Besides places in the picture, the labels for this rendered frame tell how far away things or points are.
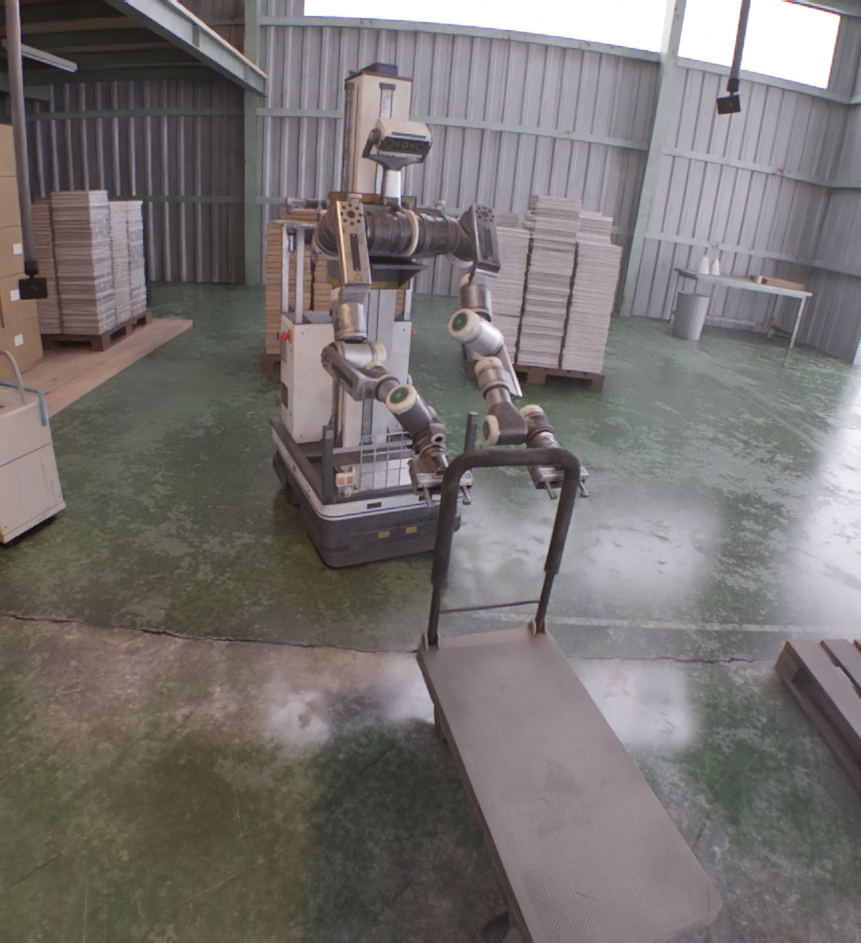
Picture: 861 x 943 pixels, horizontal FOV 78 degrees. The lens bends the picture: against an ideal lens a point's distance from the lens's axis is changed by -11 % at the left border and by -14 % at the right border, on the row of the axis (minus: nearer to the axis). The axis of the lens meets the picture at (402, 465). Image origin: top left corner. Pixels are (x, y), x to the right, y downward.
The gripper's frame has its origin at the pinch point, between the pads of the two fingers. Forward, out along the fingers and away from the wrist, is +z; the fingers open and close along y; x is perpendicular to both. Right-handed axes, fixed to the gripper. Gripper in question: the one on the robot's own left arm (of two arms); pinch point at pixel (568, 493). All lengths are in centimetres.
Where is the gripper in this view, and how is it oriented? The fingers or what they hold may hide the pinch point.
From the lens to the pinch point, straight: 151.8
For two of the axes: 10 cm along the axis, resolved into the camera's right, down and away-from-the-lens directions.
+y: 9.7, -0.3, 2.4
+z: 1.9, 7.1, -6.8
